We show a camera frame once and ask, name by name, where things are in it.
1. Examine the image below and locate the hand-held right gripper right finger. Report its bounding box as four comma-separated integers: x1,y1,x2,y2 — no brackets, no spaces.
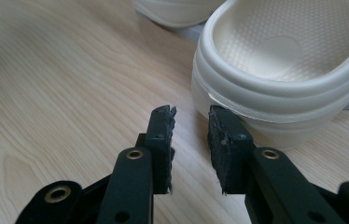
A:
207,105,256,196

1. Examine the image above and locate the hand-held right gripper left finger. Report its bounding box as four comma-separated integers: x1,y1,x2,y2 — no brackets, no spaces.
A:
135,105,177,195

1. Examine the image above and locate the cream perforated clog shoe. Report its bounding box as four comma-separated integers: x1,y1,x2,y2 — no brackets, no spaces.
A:
190,0,349,150
131,0,227,29

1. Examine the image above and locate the gray shoe rack orange frame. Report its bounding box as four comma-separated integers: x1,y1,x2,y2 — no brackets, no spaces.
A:
172,21,349,111

